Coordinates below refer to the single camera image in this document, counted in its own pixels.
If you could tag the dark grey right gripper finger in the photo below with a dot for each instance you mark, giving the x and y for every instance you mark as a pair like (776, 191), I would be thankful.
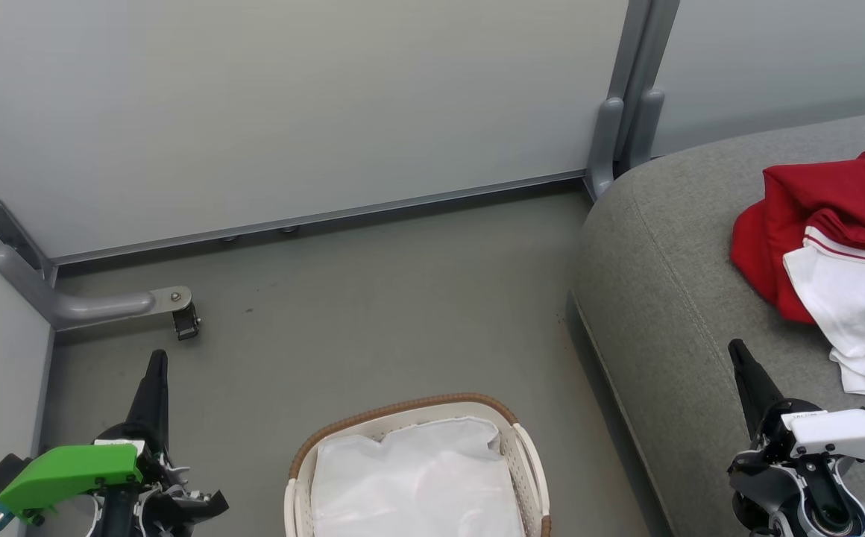
(757, 391)

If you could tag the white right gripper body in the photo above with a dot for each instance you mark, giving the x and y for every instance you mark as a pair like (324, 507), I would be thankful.
(843, 436)

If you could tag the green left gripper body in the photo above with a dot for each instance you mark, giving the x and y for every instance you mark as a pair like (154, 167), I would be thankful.
(67, 473)

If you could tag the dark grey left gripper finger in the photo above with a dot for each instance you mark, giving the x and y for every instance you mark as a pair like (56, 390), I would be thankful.
(153, 403)

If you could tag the red and white shirt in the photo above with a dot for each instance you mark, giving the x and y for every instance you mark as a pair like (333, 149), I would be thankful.
(820, 194)

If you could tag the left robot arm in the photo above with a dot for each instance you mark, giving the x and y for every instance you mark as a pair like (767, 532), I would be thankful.
(119, 522)

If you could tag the grey fabric sofa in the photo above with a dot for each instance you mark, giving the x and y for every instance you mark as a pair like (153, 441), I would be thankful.
(686, 283)

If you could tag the black caster wheel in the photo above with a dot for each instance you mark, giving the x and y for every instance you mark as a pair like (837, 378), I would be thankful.
(186, 323)

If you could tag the grey curved partition foot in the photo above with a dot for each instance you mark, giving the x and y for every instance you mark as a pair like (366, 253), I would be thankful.
(97, 304)

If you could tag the white laundry basket brown rim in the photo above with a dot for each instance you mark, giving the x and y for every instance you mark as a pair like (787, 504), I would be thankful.
(529, 477)

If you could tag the white basket liner cloth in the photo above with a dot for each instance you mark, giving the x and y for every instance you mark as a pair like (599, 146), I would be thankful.
(417, 485)

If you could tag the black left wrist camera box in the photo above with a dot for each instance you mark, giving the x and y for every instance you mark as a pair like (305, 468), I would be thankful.
(1, 473)

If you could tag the dark metal hinge bracket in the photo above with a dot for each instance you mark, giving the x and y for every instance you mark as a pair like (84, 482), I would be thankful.
(4, 224)

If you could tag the grey partition bottom rail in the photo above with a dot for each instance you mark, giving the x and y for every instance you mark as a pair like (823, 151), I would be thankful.
(328, 218)

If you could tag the grey upright post foot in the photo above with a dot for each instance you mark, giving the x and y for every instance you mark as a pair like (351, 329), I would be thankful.
(602, 145)
(645, 127)

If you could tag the grey partition post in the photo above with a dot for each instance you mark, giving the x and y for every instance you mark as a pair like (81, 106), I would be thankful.
(645, 45)

